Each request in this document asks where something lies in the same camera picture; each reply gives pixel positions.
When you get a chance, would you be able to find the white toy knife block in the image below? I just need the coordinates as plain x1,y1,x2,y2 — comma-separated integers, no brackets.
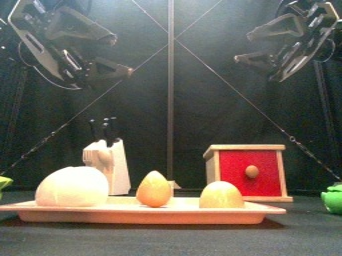
81,116,132,196

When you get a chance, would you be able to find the yellow tan toy egg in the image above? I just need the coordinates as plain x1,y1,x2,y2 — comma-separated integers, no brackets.
197,180,245,209

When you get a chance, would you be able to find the light green toy leaf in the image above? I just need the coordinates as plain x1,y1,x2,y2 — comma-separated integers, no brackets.
0,175,14,200

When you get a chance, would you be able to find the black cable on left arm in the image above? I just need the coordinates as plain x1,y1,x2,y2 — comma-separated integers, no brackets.
17,41,84,92

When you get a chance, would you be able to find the white rectangular tray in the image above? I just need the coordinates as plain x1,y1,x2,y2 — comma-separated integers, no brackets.
0,195,287,225

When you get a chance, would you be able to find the wooden box with red drawer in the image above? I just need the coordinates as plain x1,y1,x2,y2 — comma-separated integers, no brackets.
201,143,293,203

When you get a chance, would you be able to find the orange tan toy egg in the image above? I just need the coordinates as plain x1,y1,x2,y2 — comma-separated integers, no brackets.
134,170,173,208

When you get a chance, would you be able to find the diagonal frame brace wire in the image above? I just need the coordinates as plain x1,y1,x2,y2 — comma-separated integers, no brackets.
130,0,342,183
0,0,224,176

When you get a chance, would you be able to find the green toy vegetable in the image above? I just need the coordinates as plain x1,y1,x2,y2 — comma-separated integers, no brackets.
319,182,342,215

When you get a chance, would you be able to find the large white egg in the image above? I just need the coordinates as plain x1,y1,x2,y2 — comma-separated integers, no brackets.
33,165,110,208

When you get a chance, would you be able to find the vertical metal frame pole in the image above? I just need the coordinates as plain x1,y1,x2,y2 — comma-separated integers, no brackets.
165,0,176,183

